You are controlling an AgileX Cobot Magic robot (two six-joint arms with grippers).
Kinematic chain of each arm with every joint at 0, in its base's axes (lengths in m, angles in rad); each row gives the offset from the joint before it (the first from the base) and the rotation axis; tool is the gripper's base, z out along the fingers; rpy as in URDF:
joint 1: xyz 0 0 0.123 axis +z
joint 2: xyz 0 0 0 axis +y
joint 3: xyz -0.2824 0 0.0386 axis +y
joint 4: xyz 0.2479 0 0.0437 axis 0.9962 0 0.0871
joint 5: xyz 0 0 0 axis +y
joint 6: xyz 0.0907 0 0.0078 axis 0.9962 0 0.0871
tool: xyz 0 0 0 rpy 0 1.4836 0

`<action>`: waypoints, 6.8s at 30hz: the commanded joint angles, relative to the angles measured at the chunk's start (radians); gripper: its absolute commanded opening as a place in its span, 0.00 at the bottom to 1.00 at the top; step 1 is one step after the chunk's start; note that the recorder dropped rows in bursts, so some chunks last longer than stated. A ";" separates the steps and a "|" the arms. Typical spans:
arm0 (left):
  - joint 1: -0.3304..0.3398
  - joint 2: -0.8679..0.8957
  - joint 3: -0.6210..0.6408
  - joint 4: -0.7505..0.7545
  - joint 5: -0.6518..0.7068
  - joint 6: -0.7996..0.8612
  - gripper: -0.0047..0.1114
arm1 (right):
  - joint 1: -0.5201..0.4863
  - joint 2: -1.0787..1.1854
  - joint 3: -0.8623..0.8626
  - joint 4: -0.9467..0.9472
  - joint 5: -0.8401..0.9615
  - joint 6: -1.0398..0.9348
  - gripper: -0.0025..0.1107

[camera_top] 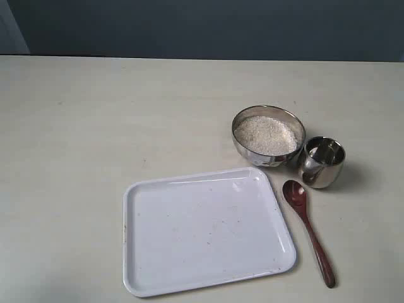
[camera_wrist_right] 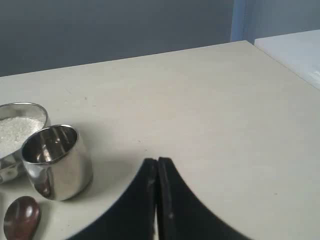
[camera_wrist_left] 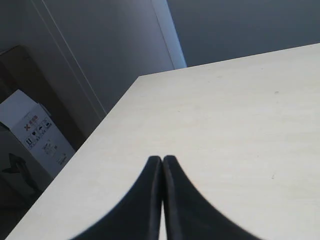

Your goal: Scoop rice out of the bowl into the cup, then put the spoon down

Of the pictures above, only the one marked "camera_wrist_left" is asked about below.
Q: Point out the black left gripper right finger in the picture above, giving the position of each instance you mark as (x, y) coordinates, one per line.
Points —
(188, 215)

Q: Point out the white cardboard box with labels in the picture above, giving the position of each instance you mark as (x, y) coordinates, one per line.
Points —
(30, 123)

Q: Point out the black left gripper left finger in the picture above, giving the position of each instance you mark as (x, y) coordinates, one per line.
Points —
(137, 216)

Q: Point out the brown cardboard box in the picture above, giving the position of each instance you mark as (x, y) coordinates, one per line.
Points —
(18, 71)

